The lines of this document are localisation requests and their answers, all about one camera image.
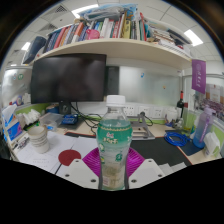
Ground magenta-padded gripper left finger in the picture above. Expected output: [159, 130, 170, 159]
[63, 147, 101, 190]

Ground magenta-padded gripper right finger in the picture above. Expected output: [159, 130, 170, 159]
[125, 147, 166, 190]

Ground green-labelled clear drink bottle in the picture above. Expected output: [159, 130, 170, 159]
[95, 94, 134, 192]

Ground purple translucent water bottle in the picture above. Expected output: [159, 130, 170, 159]
[192, 106, 217, 149]

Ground flat round red coaster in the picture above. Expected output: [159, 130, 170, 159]
[57, 149, 82, 167]

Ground black desk mat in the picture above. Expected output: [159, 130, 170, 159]
[64, 131, 193, 167]

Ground handwritten white paper sheet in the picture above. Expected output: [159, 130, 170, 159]
[16, 129, 78, 174]

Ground grey metal laptop stand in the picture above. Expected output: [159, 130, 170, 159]
[129, 111, 156, 141]

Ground small blue box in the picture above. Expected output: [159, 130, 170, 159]
[61, 114, 79, 126]

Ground white patterned paper cup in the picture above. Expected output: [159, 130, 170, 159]
[27, 125, 50, 155]

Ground clear plastic container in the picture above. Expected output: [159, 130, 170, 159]
[39, 112, 64, 132]

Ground white tissue pack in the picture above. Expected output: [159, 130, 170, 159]
[203, 131, 222, 158]

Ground dark wine bottle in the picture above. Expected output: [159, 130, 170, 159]
[176, 90, 185, 119]

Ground white napkin stack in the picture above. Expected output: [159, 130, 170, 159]
[18, 108, 41, 126]

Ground blue tissue pack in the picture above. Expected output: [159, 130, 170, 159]
[6, 119, 24, 143]

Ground tissue box with white tissue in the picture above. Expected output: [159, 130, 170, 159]
[1, 103, 19, 134]

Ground black computer monitor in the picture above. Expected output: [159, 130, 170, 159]
[30, 53, 108, 116]

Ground purple hanging banner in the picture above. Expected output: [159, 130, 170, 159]
[191, 58, 207, 95]

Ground shelf unit with books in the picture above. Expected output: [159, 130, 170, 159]
[21, 3, 194, 71]

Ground ceiling lights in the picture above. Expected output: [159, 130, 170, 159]
[20, 3, 204, 52]

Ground coiled blue cable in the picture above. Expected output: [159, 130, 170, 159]
[163, 130, 191, 148]

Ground black cables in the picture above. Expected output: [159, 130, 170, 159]
[69, 101, 102, 138]

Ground white wall outlets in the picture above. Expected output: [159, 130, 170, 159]
[123, 103, 178, 119]

